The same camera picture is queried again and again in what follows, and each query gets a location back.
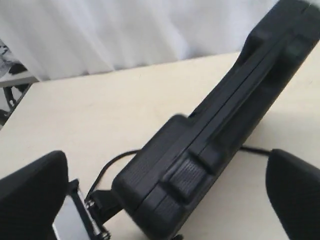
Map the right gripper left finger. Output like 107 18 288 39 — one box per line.
0 150 69 240

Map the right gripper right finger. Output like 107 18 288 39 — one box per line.
266 149 320 240

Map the black braided rope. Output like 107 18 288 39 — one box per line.
88 144 273 198

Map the black plastic carry case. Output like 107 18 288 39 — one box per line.
112 0 320 227

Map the dark equipment beside table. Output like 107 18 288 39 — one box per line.
0 41 38 127

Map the white curtain backdrop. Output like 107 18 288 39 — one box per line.
0 0 276 81

